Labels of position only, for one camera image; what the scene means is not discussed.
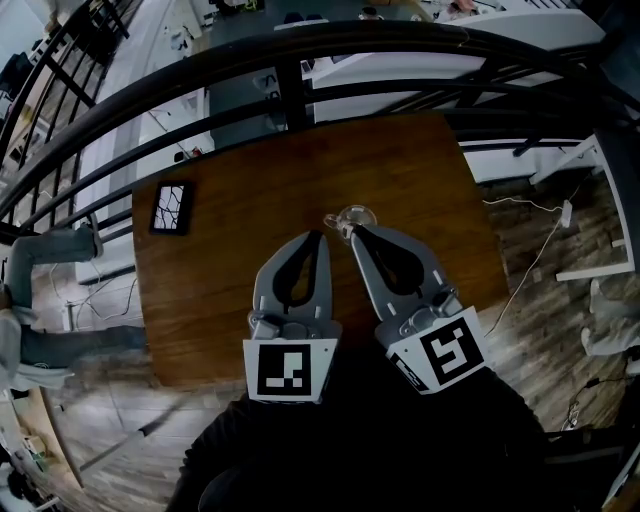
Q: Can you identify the black cable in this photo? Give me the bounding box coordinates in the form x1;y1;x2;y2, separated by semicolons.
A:
563;359;640;432

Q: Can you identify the white pole with black tip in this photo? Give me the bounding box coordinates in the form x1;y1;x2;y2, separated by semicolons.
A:
78;399;182;473

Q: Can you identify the black metal railing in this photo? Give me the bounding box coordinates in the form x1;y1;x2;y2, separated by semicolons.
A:
0;19;640;246

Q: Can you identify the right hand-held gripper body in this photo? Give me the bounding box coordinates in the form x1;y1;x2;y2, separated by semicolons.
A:
372;286;489;397

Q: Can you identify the white table frame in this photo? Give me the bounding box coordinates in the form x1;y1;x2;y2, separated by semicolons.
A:
528;133;637;282

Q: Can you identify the white desk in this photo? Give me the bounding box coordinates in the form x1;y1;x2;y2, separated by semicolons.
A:
301;49;488;124

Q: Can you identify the white cable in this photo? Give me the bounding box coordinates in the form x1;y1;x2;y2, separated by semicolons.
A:
481;195;568;337

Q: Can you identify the white shoe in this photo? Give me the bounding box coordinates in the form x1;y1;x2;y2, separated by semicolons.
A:
579;319;640;357
587;277;640;321

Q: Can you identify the person's black clothing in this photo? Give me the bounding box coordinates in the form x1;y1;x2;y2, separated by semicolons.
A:
166;344;551;512

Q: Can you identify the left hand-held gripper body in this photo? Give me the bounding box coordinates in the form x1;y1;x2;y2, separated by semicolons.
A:
242;308;344;406

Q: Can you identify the clear glass cup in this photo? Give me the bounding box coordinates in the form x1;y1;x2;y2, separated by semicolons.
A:
323;204;378;242

